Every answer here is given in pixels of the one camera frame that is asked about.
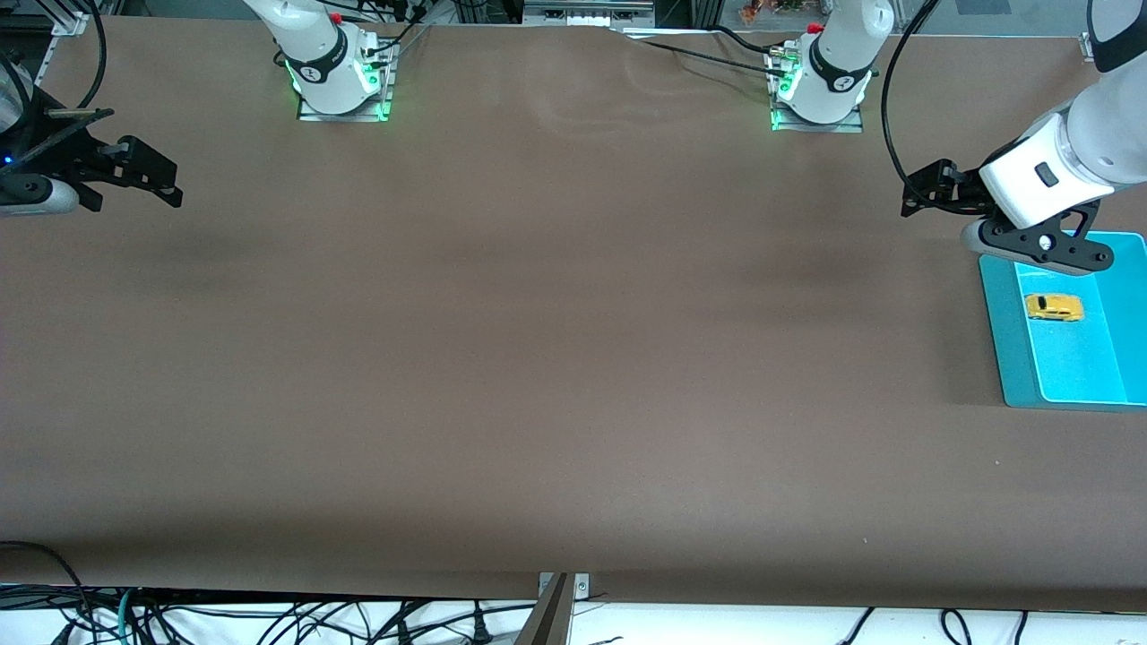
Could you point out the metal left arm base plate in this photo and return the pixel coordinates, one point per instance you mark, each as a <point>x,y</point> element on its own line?
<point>781,124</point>

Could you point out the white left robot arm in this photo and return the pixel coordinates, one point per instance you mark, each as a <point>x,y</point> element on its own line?
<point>1057,170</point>

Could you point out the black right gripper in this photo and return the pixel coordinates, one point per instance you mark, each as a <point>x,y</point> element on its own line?
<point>70,162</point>

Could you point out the grey metal rack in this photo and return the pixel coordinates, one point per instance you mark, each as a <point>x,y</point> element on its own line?
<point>587,12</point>

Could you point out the yellow beetle toy car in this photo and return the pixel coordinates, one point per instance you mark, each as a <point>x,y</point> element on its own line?
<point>1054,307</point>

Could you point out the small metal table bracket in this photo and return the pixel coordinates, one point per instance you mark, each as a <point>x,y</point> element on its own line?
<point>582,587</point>

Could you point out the teal plastic bin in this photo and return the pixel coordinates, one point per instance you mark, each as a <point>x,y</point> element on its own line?
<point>1075,367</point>

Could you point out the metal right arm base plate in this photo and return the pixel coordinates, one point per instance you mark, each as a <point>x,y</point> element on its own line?
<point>387,85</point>

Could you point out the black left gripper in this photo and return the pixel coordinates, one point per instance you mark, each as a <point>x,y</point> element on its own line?
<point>960,194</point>

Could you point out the aluminium corner bracket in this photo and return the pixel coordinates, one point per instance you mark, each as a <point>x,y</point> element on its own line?
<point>1086,45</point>

